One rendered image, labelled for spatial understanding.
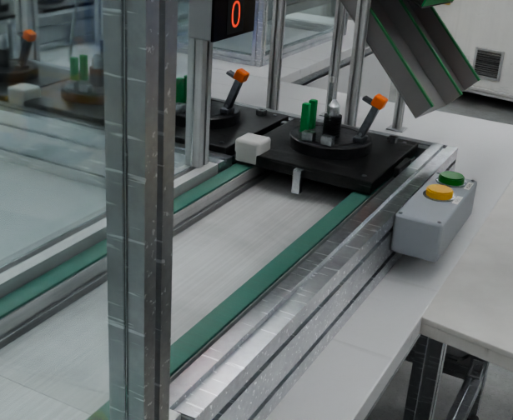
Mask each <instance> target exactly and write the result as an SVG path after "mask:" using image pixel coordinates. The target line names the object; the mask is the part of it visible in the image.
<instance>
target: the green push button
mask: <svg viewBox="0 0 513 420"><path fill-rule="evenodd" d="M438 180H439V181H440V182H441V183H444V184H447V185H451V186H460V185H463V184H464V182H465V177H464V176H463V175H462V174H460V173H458V172H452V171H444V172H441V173H440V174H439V179H438Z"/></svg>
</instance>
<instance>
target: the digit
mask: <svg viewBox="0 0 513 420"><path fill-rule="evenodd" d="M243 24H244V0H228V18H227V35H229V34H232V33H237V32H240V31H243Z"/></svg>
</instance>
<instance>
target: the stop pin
mask: <svg viewBox="0 0 513 420"><path fill-rule="evenodd" d="M303 176H304V169H301V168H295V169H294V171H293V181H292V190H291V192H292V193H296V194H300V193H302V185H303Z"/></svg>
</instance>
